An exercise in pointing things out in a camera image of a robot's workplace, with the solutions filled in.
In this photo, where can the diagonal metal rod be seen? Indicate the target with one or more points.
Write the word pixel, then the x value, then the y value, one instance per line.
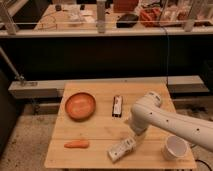
pixel 18 76

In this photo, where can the black computer mouse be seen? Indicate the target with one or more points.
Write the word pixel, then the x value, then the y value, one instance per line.
pixel 127 21

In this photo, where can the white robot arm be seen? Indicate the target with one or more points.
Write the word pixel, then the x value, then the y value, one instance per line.
pixel 147 111

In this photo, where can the orange carrot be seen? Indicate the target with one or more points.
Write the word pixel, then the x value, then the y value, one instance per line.
pixel 77 144

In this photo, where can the white paper cup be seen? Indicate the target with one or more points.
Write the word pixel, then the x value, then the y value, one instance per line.
pixel 174 148

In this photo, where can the grey metal beam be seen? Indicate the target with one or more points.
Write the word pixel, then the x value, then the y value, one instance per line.
pixel 55 88

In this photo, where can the white plastic bottle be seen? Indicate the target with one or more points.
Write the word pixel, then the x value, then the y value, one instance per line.
pixel 119 150

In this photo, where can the orange tool on shelf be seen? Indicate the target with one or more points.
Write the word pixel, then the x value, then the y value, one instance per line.
pixel 149 17

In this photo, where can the orange ceramic bowl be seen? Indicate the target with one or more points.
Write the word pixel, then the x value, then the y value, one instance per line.
pixel 80 106

